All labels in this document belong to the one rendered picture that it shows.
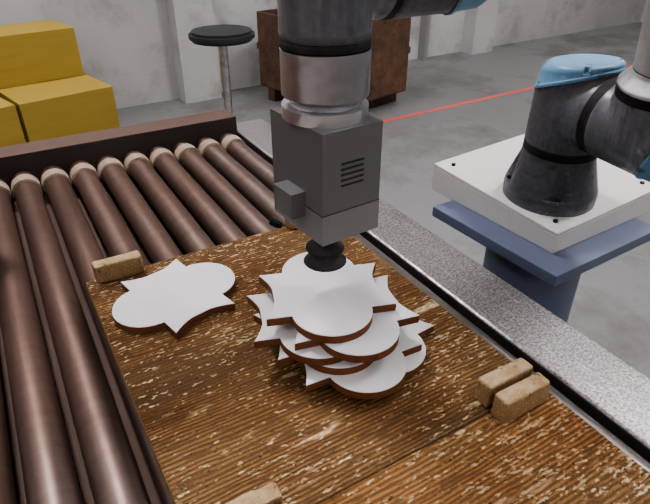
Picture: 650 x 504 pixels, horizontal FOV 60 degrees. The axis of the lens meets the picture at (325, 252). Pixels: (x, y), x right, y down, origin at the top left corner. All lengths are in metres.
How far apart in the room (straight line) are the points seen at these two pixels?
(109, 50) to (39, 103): 1.19
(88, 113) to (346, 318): 3.20
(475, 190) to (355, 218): 0.54
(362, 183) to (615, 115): 0.45
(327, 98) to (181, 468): 0.33
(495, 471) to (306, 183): 0.29
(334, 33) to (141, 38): 4.23
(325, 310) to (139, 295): 0.24
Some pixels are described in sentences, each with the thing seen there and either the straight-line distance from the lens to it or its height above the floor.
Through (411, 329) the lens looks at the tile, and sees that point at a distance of 0.62.
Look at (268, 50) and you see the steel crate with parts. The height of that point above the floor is 0.39.
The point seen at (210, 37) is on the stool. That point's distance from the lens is 3.42.
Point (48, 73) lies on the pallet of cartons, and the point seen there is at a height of 0.46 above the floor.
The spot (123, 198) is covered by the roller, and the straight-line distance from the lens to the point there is 1.01.
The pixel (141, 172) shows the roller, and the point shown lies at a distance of 1.09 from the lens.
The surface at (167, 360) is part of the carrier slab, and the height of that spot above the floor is 0.94.
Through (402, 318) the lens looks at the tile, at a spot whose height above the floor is 0.99.
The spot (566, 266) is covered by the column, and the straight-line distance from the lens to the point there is 0.93.
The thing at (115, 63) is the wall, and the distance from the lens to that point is 4.63.
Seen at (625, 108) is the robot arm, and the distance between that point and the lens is 0.84.
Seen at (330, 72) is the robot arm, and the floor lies 1.23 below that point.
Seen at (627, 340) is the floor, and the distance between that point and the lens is 2.32.
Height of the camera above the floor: 1.34
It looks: 32 degrees down
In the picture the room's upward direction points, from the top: straight up
